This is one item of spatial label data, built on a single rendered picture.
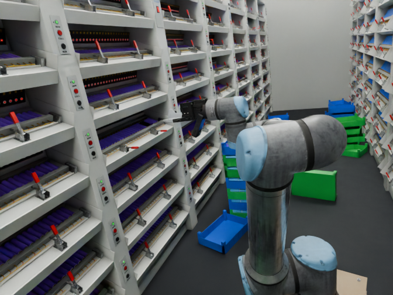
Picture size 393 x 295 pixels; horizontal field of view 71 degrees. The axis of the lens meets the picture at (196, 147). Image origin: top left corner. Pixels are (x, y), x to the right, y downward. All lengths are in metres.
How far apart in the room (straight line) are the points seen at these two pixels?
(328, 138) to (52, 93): 0.90
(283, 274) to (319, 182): 1.22
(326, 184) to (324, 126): 1.54
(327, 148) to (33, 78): 0.86
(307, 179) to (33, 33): 1.84
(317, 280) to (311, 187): 1.16
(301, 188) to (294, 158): 1.62
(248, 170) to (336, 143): 0.19
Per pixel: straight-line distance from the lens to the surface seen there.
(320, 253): 1.10
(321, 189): 2.18
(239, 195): 1.89
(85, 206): 1.23
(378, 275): 1.67
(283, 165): 0.60
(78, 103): 1.10
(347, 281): 1.40
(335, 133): 0.65
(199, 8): 2.29
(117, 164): 1.26
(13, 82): 0.98
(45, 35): 1.09
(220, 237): 1.84
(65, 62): 1.10
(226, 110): 1.14
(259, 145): 0.58
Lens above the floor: 1.09
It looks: 18 degrees down
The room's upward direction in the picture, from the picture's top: 9 degrees counter-clockwise
